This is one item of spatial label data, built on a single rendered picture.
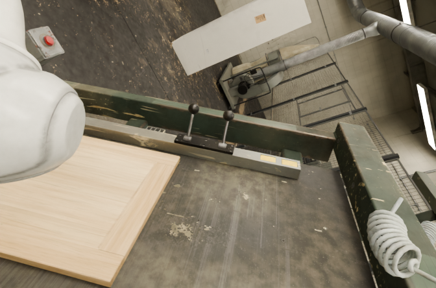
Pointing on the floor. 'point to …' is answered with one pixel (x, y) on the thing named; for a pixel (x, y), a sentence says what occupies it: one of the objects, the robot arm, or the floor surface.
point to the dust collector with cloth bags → (233, 89)
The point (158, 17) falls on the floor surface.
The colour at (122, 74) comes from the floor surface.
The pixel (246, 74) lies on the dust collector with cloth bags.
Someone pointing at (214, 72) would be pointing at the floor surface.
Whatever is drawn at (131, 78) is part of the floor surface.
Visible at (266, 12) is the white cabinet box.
